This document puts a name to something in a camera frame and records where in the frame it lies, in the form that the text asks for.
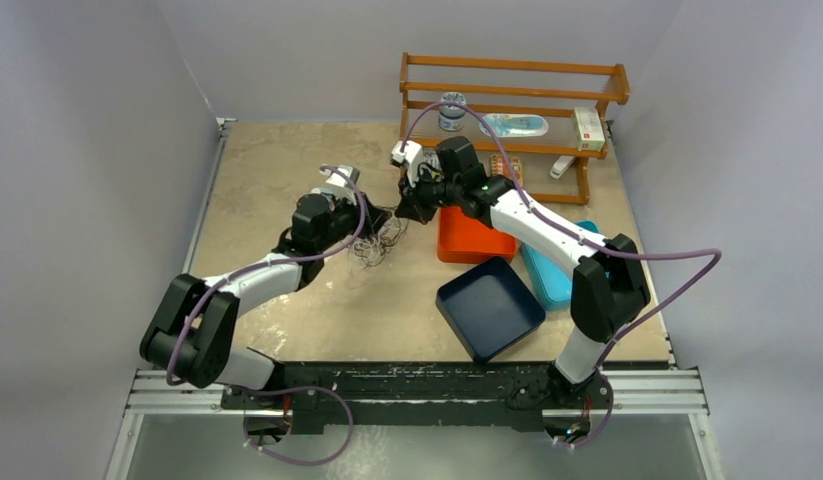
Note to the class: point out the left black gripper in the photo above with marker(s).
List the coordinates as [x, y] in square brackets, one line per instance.
[375, 218]

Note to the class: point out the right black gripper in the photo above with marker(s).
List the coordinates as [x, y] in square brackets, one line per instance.
[412, 204]

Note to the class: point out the dark blue plastic bin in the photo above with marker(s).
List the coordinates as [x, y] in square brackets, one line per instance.
[489, 308]

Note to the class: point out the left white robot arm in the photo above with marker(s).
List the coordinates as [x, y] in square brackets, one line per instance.
[191, 333]

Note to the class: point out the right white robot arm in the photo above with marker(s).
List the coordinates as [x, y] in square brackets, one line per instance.
[609, 286]

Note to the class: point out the orange spiral notebook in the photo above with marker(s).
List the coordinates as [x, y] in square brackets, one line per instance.
[513, 172]

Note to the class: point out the orange plastic bin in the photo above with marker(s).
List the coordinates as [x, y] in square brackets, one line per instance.
[462, 239]

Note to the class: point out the white blue lidded jar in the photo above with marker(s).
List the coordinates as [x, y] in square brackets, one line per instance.
[450, 114]

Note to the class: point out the blue packaged item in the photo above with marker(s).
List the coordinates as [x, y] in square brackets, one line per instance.
[514, 125]

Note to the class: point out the wooden shelf rack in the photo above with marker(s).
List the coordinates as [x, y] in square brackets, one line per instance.
[496, 86]

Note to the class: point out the white small device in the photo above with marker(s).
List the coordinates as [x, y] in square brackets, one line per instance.
[561, 165]

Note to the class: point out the light blue plastic bin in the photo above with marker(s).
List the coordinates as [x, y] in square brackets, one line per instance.
[551, 285]

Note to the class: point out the white red box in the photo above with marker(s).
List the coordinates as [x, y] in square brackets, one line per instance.
[589, 129]

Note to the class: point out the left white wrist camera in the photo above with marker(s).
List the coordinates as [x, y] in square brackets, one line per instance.
[341, 183]

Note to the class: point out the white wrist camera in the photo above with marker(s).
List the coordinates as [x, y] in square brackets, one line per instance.
[341, 183]
[408, 156]

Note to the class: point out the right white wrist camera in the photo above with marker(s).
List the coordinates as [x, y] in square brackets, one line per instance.
[408, 156]

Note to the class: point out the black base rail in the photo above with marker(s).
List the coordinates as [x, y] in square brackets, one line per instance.
[521, 419]

